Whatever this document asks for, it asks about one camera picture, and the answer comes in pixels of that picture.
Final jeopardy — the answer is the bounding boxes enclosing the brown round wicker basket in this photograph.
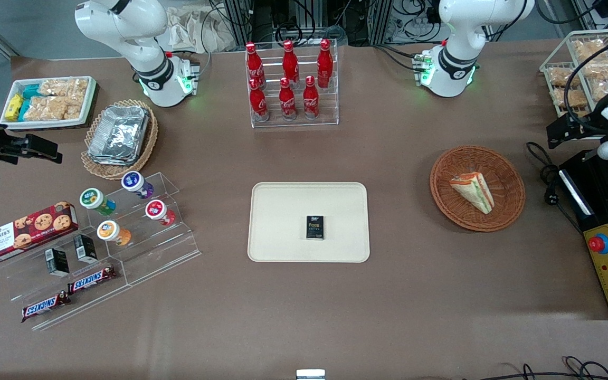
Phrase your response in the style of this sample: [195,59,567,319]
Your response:
[430,146,526,233]

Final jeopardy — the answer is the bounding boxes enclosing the clear acrylic bottle rack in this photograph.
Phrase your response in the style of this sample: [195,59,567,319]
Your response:
[244,39,340,129]

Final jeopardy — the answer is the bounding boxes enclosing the white plastic bags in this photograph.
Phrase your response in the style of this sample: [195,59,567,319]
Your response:
[155,4,237,54]

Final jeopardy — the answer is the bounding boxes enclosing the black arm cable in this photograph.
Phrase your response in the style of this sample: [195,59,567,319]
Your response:
[563,29,608,135]

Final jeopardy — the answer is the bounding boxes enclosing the purple lid snack cup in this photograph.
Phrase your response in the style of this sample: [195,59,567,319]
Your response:
[121,171,155,200]

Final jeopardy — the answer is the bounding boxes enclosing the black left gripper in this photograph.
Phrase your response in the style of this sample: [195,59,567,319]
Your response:
[547,112,608,149]

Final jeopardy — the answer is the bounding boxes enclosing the white rectangular snack tray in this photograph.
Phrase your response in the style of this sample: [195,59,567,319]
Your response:
[0,76,98,131]

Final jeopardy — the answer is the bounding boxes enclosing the beige rectangular serving tray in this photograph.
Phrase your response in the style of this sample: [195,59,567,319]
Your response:
[248,182,371,263]

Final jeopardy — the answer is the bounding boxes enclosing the white wire rack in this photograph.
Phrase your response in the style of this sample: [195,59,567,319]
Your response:
[539,28,608,120]

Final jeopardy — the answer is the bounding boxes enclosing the black power cable with plug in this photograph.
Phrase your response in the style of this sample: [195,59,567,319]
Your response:
[525,141,583,234]

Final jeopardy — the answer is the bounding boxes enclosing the Snickers chocolate bar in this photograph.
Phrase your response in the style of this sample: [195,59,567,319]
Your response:
[21,291,71,323]
[68,265,117,295]

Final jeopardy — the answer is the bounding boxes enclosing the small black carton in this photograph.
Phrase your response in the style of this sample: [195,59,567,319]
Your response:
[73,234,98,264]
[45,248,70,278]

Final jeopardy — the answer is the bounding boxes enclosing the yellow snack pack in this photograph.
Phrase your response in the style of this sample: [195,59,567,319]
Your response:
[5,94,24,121]

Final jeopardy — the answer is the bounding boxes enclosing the red cola bottle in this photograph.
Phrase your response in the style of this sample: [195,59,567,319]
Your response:
[317,39,334,88]
[249,78,270,122]
[245,42,267,88]
[302,75,320,120]
[279,78,298,121]
[282,40,300,85]

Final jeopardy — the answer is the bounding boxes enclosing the red lid snack cup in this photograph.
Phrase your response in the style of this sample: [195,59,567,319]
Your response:
[145,199,177,227]

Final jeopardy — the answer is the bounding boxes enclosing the light oval wicker basket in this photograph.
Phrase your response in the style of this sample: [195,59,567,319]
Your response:
[81,99,159,181]

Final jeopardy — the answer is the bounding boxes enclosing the clear bag of rice crackers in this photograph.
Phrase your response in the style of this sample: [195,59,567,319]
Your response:
[552,87,588,110]
[23,96,84,121]
[39,79,90,98]
[583,57,608,81]
[548,65,575,89]
[571,39,608,62]

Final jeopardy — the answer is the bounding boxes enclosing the clear acrylic step display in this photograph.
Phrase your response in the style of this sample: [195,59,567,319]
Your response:
[0,172,202,332]

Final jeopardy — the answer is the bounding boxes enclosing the triangle sandwich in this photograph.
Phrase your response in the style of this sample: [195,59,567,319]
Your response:
[449,172,496,215]

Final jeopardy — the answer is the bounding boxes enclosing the aluminium frame rack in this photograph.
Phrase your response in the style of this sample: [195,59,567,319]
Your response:
[223,0,395,47]

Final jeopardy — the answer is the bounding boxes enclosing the black Face tissue pack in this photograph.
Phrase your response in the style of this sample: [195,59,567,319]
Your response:
[306,215,326,241]

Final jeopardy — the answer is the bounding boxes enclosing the orange lid snack cup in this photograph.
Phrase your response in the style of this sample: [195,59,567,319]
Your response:
[97,220,132,248]

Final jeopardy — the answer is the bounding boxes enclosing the stack of foil containers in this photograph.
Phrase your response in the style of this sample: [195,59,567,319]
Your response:
[87,105,150,166]

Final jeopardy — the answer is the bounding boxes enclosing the green lid snack cup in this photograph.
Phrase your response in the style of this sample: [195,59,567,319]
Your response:
[79,188,117,216]

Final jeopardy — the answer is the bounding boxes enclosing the black control box yellow panel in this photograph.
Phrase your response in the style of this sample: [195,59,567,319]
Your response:
[558,150,608,321]

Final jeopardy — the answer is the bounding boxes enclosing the black floor cables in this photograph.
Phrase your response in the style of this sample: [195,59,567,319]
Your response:
[462,356,608,380]

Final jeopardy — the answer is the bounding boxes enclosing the red Walkers cookie box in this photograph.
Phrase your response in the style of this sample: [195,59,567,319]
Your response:
[0,201,79,266]

